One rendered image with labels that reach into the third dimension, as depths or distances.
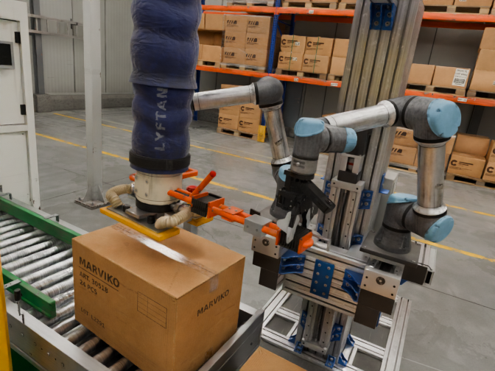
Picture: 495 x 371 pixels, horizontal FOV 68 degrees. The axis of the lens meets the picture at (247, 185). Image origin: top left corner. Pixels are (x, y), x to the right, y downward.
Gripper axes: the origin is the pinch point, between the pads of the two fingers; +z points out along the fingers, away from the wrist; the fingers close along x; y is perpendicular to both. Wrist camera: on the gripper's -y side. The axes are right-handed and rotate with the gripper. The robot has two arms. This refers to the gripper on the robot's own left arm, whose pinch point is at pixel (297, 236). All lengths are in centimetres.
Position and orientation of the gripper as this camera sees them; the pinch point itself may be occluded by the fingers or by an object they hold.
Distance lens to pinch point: 114.1
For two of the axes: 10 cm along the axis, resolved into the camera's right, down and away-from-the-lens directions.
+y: -8.0, -2.7, 5.3
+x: -5.8, 1.8, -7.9
